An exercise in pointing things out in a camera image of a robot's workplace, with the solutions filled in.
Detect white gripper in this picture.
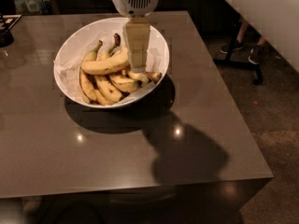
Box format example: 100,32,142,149
110,0,159,73

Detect long top yellow banana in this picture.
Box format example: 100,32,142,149
80,46,129,75

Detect dark-stemmed back banana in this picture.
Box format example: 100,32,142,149
113,34,125,50

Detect small right banana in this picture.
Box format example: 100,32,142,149
126,67,150,86

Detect rightmost banana end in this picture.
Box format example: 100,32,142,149
147,72,162,83

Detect short bruised banana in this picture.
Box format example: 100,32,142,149
109,74,140,93

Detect middle spotted banana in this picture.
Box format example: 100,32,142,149
94,76,122,103

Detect left green-tipped banana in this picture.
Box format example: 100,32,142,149
79,40,103,104

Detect white bowl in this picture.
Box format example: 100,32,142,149
53,17,170,109

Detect bottom yellow banana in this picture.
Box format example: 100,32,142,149
95,90,114,105

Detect person left shoe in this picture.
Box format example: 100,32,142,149
219,40,246,55

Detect person shoe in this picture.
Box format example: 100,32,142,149
249,45,264,64
219,40,246,55

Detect bottles on shelf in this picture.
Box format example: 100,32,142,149
14,0,53,15

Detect person right shoe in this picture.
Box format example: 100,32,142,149
249,45,264,64

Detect black rack at left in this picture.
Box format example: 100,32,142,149
0,13,14,48

